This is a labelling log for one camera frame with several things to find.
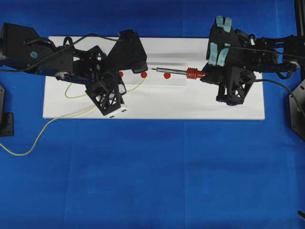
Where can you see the red handled soldering iron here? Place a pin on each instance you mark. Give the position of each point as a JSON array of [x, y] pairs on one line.
[[190, 73]]

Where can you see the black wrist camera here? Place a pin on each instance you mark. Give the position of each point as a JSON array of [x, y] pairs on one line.
[[225, 42], [127, 54]]

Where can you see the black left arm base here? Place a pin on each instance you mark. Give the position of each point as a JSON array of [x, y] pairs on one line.
[[6, 117]]

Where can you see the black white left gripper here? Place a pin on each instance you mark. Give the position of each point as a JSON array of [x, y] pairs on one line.
[[106, 93]]

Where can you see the large white base board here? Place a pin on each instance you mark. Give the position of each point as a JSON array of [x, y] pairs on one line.
[[196, 100]]

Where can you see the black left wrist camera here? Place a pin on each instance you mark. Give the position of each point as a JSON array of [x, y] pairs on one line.
[[127, 54]]

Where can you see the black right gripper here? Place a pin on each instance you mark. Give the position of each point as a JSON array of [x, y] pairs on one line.
[[233, 82]]

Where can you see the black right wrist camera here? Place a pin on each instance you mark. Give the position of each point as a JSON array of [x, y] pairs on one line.
[[225, 42]]

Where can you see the red dot mark right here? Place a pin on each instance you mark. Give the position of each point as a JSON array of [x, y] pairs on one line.
[[167, 75]]

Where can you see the red dot mark middle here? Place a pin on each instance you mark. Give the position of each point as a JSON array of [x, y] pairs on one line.
[[144, 75]]

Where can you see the small white raised plate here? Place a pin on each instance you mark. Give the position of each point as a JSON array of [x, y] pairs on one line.
[[156, 78]]

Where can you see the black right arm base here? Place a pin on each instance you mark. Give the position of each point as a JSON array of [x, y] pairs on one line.
[[297, 120]]

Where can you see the black object at edge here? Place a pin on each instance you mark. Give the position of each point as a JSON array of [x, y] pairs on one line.
[[301, 214]]

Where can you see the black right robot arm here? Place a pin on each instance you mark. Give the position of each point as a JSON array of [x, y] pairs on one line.
[[281, 56]]

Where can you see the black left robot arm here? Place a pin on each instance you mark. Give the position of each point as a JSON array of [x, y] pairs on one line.
[[22, 49]]

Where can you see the blue table cloth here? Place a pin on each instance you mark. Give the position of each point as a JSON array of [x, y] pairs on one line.
[[145, 174]]

